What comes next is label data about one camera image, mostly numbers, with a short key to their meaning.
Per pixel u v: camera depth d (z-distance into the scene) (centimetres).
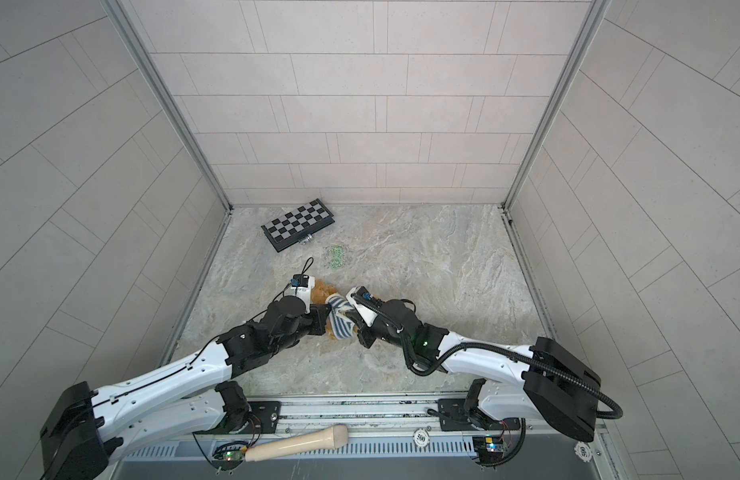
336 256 102
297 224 106
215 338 54
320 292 81
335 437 65
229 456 64
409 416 73
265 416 71
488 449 68
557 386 41
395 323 59
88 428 39
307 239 105
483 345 51
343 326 75
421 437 69
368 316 66
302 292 68
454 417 71
